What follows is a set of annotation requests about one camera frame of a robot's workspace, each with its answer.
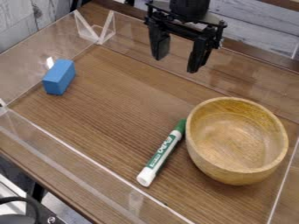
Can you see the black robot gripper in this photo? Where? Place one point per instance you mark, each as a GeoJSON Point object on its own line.
{"type": "Point", "coordinates": [187, 19]}

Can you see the blue rectangular block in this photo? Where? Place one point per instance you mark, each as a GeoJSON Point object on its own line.
{"type": "Point", "coordinates": [59, 77]}

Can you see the brown wooden bowl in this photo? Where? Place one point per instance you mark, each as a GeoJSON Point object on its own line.
{"type": "Point", "coordinates": [236, 140]}

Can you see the clear acrylic tray walls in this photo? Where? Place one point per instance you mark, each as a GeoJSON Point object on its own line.
{"type": "Point", "coordinates": [83, 142]}

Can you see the green and white marker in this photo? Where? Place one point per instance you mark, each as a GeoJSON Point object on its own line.
{"type": "Point", "coordinates": [155, 163]}

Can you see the black table leg bracket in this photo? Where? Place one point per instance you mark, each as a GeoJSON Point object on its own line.
{"type": "Point", "coordinates": [36, 193]}

